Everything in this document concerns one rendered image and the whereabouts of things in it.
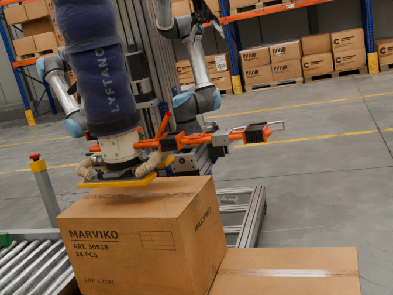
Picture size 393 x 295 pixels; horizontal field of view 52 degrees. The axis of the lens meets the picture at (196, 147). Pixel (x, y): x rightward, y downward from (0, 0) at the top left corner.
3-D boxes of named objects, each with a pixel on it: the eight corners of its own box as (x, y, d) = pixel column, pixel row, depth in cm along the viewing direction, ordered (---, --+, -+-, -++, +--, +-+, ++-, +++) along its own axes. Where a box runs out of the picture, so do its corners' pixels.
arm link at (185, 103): (173, 118, 227) (168, 95, 223) (196, 113, 229) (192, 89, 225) (176, 123, 215) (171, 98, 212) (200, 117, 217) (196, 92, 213)
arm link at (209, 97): (195, 116, 227) (171, 21, 227) (221, 110, 228) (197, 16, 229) (197, 113, 215) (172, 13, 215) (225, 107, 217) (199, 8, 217)
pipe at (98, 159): (77, 179, 174) (73, 167, 172) (108, 158, 196) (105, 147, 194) (147, 175, 161) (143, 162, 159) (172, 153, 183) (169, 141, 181)
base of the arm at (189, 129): (181, 133, 234) (176, 116, 231) (206, 129, 229) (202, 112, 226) (172, 141, 220) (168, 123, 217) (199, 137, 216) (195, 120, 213)
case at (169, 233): (80, 294, 189) (54, 217, 177) (124, 246, 223) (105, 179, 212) (199, 305, 164) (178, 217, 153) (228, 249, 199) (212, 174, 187)
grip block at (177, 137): (159, 153, 164) (156, 139, 163) (169, 144, 173) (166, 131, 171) (178, 151, 161) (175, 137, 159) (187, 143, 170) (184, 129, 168)
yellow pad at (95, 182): (77, 189, 173) (73, 178, 172) (90, 179, 182) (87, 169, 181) (147, 185, 160) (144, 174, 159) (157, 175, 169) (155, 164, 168)
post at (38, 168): (73, 295, 285) (28, 163, 256) (79, 288, 291) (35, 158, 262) (82, 295, 283) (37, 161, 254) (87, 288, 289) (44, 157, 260)
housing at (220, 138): (212, 147, 157) (210, 136, 156) (217, 141, 163) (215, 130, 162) (229, 146, 154) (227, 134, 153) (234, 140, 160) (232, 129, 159)
